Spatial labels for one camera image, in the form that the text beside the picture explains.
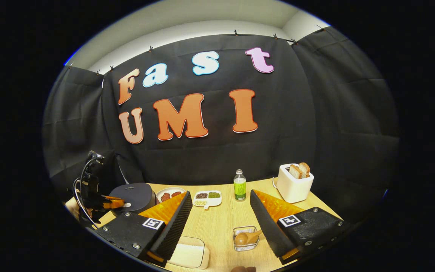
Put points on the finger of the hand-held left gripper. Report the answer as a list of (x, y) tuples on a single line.
[(111, 204)]

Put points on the green drink bottle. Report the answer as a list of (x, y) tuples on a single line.
[(239, 190)]

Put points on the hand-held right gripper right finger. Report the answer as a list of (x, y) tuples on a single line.
[(268, 230)]

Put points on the black backdrop cloth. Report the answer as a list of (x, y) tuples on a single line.
[(296, 113)]

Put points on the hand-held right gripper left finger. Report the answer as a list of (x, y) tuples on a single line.
[(176, 226)]

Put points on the white divided bean dish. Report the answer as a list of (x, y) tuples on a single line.
[(207, 199)]

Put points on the row of black cloth clips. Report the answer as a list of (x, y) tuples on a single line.
[(235, 33)]

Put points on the wooden spoon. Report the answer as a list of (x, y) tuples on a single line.
[(241, 238)]

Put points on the white rice container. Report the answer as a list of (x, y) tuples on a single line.
[(187, 253)]

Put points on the white round plate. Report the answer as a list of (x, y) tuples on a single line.
[(160, 193)]

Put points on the red meat slice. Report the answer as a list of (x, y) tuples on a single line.
[(165, 197), (176, 193)]

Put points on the clear glass chopstick holder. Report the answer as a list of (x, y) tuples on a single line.
[(246, 248)]

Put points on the dark grey rice cooker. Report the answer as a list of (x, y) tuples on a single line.
[(138, 196)]

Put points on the white toaster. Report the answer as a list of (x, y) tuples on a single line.
[(293, 189)]

